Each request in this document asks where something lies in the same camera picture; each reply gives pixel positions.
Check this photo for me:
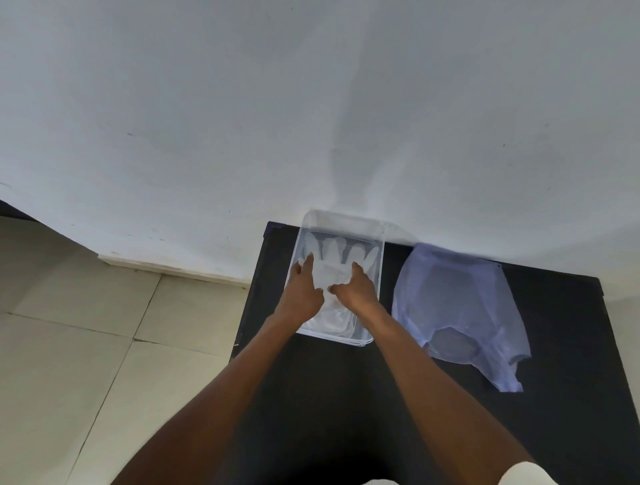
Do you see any clear disposable plastic glove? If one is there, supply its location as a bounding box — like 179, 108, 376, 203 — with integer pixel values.
304, 232, 380, 341

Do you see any person's right forearm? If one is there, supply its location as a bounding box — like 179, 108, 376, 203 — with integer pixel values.
352, 304, 536, 485

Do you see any person's right hand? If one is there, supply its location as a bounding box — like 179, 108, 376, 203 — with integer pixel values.
327, 261, 386, 323

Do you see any translucent blue plastic bag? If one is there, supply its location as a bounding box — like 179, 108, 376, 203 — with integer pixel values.
391, 243, 532, 394

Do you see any clear plastic lid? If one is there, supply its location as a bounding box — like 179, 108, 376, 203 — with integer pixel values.
382, 220, 420, 247

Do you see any person's left hand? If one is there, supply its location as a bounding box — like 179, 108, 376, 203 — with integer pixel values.
274, 252, 326, 326

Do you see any person's left forearm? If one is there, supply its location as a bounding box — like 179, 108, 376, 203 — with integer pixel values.
111, 309, 301, 485

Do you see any clear plastic container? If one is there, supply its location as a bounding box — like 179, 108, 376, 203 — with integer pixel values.
283, 209, 386, 348

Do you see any white skirting board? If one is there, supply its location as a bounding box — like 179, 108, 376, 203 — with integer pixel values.
97, 253, 251, 287

